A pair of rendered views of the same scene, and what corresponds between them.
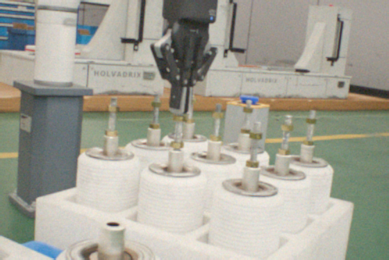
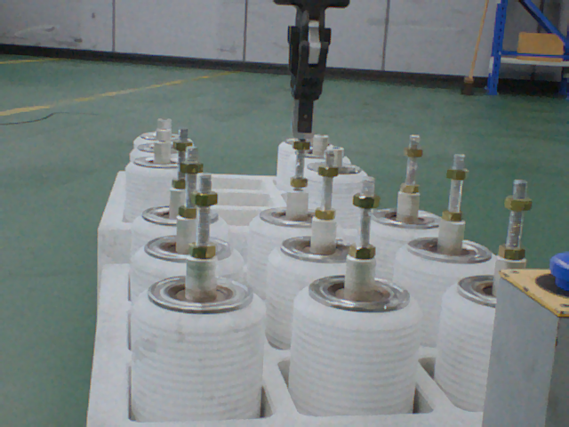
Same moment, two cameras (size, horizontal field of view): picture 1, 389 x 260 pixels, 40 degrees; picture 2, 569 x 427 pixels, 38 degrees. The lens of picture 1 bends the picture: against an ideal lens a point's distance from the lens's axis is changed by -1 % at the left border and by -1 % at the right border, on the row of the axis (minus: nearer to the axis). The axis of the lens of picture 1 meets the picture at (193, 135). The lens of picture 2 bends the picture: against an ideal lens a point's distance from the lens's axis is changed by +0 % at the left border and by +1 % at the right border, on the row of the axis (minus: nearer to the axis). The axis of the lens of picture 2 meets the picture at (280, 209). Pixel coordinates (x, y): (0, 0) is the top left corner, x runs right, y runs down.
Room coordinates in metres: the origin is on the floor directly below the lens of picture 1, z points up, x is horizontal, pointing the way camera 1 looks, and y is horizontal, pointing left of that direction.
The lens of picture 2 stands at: (1.37, -0.52, 0.45)
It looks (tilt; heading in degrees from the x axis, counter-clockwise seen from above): 13 degrees down; 140
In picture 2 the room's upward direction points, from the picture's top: 3 degrees clockwise
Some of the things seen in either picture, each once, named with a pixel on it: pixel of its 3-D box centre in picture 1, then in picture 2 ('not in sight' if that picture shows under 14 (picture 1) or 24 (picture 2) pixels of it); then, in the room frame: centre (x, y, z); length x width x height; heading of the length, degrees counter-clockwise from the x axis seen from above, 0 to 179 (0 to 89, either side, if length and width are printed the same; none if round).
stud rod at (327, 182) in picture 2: (216, 127); (326, 193); (0.86, -0.04, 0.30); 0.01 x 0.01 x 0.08; 8
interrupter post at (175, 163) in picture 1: (175, 161); (297, 205); (0.76, 0.02, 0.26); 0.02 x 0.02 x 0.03
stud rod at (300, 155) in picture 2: (178, 132); (300, 165); (0.76, 0.02, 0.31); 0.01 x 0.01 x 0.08; 57
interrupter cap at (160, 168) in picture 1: (174, 170); (296, 218); (0.76, 0.02, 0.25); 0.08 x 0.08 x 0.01
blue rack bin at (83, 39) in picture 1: (85, 35); not in sight; (6.05, 1.30, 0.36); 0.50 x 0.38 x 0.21; 40
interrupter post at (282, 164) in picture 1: (282, 165); (189, 235); (0.80, -0.14, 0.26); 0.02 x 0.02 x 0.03
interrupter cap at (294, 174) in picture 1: (280, 173); (188, 249); (0.80, -0.14, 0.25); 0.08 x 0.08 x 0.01
